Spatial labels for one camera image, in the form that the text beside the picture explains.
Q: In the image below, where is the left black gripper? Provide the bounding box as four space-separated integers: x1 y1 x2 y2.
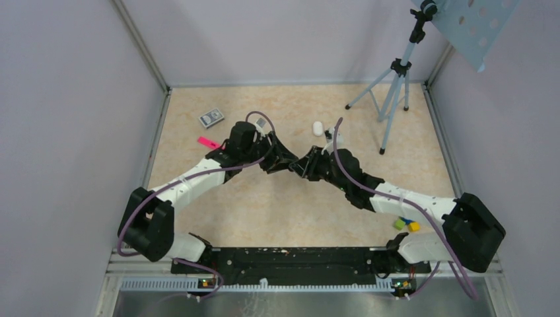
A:
242 131 298 174

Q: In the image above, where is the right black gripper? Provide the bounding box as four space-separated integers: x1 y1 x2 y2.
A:
290 145 349 192

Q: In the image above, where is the white earbud charging case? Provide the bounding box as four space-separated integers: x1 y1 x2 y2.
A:
312 121 324 137

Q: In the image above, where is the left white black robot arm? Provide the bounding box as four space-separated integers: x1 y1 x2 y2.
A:
118 122 298 273

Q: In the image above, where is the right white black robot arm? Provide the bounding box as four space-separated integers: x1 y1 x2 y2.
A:
289 147 506 273

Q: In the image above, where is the pink marker piece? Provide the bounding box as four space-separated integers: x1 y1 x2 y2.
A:
197 137 221 150

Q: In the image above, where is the playing card deck box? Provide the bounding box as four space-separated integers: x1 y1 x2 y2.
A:
198 108 225 129

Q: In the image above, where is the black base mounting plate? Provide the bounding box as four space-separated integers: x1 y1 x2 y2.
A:
170 247 431 286

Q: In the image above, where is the light blue tripod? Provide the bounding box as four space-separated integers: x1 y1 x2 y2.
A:
345 1 438 155

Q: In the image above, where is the green cube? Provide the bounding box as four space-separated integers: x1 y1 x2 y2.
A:
394 219 407 231

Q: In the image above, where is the blue toy car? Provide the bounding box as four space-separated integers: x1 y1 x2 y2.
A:
401 217 413 225

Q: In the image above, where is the yellow cube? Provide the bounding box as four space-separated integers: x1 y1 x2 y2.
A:
407 222 421 232

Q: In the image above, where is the perforated blue metal panel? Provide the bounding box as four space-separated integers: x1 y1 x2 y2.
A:
412 0 520 73

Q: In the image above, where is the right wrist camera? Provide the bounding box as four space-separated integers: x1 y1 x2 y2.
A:
322 127 344 153

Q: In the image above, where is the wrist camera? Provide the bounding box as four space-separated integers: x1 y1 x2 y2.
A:
322 127 344 153
254 118 269 136

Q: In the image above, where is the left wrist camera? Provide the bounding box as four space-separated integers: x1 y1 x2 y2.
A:
254 118 269 136

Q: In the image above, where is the white toothed cable rail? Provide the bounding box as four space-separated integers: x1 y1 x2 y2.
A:
121 277 394 293

